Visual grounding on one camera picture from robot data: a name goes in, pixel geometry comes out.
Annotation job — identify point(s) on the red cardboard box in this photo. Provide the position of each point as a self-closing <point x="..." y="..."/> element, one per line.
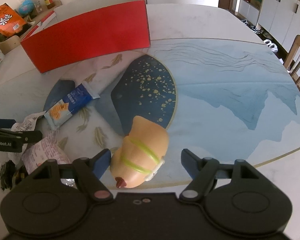
<point x="90" y="37"/>

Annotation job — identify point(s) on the light wooden chair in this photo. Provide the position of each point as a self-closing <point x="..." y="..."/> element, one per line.
<point x="8" y="45"/>

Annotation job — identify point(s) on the blue cracker packet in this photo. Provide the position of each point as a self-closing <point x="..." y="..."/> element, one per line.
<point x="72" y="100"/>

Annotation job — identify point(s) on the dark sneaker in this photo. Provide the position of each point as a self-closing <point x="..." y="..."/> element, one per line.
<point x="245" y="22"/>
<point x="255" y="29"/>

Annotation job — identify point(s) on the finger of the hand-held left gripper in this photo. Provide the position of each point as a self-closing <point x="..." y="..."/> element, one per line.
<point x="0" y="123"/>
<point x="27" y="137"/>

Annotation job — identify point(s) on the pink printed clear packet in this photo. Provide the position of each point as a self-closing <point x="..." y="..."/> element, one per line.
<point x="45" y="152"/>

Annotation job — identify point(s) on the red lid sauce jar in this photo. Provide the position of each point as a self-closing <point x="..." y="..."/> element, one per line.
<point x="48" y="1"/>

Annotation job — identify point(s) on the white wall cabinet unit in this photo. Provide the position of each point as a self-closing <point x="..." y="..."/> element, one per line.
<point x="282" y="15"/>

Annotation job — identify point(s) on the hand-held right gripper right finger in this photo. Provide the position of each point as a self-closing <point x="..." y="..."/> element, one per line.
<point x="188" y="162"/>

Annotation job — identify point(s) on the blue globe toy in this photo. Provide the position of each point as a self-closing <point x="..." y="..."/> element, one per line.
<point x="26" y="7"/>

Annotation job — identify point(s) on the orange snack bag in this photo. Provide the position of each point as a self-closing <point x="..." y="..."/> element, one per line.
<point x="7" y="20"/>

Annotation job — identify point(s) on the white printed foil packet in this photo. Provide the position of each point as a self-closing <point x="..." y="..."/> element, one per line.
<point x="27" y="123"/>

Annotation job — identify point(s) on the small clear glass jar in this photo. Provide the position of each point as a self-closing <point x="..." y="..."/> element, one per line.
<point x="38" y="7"/>

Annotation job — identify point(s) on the white clog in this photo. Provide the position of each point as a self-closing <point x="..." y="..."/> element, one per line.
<point x="273" y="48"/>
<point x="268" y="43"/>

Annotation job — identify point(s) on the dark green snack packet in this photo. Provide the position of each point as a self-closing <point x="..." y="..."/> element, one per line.
<point x="6" y="175"/>

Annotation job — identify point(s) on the white sideboard cabinet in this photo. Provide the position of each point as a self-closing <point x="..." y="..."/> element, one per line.
<point x="48" y="11"/>

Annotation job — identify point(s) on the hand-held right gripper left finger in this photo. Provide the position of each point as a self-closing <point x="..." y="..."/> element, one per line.
<point x="102" y="163"/>

